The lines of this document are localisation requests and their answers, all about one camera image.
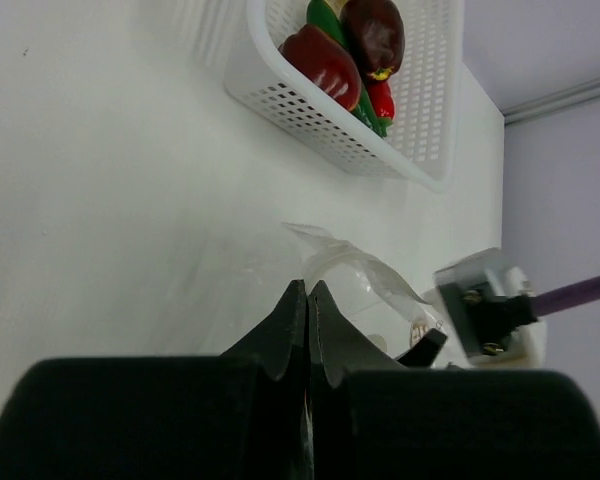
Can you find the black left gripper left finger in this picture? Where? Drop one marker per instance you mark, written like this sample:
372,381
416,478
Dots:
232,416

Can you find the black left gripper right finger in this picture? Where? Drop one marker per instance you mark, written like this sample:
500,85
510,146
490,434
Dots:
374,418

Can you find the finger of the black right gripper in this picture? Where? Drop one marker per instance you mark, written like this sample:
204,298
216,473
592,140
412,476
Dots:
425,351

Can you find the clear polka dot zip bag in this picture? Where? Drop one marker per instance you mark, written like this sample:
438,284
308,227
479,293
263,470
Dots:
373,296

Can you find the red fake chili pepper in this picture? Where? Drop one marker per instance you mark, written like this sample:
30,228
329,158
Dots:
382,101

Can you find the red fake apple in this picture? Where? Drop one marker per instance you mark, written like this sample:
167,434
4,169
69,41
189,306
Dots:
308,50

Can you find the green fake cucumber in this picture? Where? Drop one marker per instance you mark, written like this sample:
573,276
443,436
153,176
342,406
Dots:
356,100

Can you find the dark maroon fake fruit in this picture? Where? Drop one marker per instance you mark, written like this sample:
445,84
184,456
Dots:
375,34

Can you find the white perforated plastic basket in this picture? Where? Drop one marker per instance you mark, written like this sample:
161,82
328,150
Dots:
421,139

